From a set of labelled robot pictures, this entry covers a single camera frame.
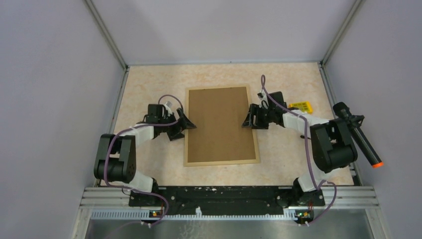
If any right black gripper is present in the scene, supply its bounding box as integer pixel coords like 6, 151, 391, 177
242, 104, 275, 130

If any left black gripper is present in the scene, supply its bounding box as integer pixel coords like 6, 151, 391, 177
159, 108, 196, 141

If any light wooden picture frame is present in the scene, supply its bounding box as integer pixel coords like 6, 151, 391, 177
183, 86, 261, 167

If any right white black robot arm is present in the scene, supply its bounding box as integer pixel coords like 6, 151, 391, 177
241, 92, 357, 205

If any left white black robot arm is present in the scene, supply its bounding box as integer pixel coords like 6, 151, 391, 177
94, 103, 196, 206

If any yellow calculator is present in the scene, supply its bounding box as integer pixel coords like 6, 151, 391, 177
288, 101, 313, 114

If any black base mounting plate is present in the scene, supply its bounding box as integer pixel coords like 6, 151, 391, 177
128, 186, 325, 216

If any black microphone orange tip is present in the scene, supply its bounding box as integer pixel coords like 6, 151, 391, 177
333, 102, 384, 168

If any black microphone tripod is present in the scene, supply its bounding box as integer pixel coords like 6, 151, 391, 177
346, 115, 365, 130

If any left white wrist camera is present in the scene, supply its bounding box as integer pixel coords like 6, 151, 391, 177
164, 101, 173, 116

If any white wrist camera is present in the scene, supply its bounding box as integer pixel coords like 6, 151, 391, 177
164, 101, 173, 116
257, 93, 268, 109

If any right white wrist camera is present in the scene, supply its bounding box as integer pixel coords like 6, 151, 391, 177
257, 93, 268, 109

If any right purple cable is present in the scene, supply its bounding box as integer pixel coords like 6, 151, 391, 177
260, 74, 338, 227

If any white toothed cable rail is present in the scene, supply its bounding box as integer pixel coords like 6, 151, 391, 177
90, 208, 298, 221

